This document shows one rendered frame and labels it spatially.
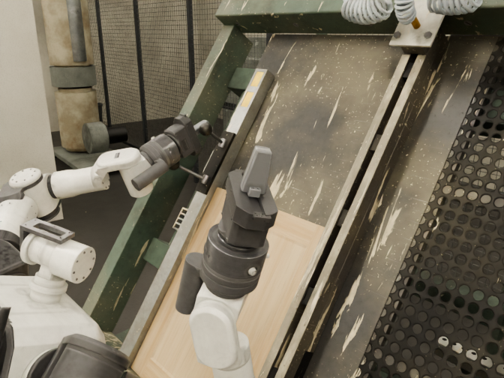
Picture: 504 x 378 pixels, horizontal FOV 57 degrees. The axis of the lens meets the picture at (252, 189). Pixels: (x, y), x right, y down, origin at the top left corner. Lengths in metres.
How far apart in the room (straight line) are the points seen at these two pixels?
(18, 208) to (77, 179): 0.15
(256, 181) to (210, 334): 0.23
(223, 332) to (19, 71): 4.12
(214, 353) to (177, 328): 0.62
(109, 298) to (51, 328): 0.79
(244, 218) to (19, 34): 4.17
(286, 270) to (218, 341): 0.47
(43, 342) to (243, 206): 0.39
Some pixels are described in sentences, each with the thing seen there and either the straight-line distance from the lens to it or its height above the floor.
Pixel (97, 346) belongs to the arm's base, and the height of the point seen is 1.38.
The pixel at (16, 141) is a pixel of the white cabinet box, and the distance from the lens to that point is 4.70.
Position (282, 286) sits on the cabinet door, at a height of 1.21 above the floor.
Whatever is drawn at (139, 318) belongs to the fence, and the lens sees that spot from 1.41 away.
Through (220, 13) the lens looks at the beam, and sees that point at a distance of 1.66.
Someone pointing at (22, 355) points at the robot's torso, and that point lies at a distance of 0.79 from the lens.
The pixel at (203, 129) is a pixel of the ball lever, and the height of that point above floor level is 1.53.
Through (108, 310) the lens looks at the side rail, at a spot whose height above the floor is 0.93.
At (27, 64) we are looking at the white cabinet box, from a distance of 4.65.
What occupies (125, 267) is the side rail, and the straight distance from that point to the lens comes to 1.57.
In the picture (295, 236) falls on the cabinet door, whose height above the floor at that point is 1.31.
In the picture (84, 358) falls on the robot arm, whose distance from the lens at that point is 0.71.
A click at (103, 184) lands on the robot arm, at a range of 1.24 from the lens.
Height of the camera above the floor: 1.79
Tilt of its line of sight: 19 degrees down
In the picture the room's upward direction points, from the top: straight up
